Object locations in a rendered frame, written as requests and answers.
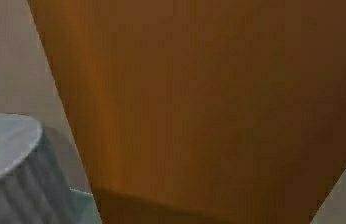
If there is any round table with grey cloth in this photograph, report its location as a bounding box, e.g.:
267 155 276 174
0 113 82 224

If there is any brown wooden door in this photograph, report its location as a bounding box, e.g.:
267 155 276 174
26 0 346 224

